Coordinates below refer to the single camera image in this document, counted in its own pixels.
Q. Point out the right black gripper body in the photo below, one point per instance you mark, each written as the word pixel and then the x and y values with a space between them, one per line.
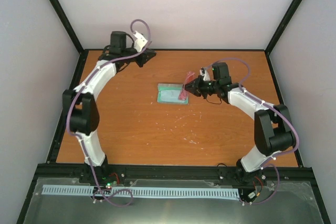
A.
pixel 208 88

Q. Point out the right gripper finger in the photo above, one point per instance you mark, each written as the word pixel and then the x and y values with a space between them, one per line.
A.
pixel 194 83
pixel 194 91

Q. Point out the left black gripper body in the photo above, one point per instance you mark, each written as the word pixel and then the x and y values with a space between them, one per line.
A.
pixel 140 62

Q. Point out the red sunglasses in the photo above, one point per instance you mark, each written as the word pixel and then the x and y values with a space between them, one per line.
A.
pixel 183 96

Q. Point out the grey glasses case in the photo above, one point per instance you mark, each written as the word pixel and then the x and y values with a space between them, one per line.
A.
pixel 169 86

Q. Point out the light blue cleaning cloth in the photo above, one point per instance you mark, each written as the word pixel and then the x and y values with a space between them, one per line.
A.
pixel 170 96

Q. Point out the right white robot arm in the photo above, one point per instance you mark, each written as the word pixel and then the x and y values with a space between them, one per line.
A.
pixel 273 131

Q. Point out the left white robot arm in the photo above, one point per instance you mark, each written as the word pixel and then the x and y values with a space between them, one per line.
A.
pixel 79 104

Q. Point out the metal front plate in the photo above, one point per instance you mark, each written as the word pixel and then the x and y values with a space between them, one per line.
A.
pixel 289 202

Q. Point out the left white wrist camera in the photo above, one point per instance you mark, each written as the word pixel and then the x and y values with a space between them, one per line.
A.
pixel 140 43

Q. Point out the light blue slotted cable duct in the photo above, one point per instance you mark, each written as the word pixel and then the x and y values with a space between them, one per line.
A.
pixel 147 192

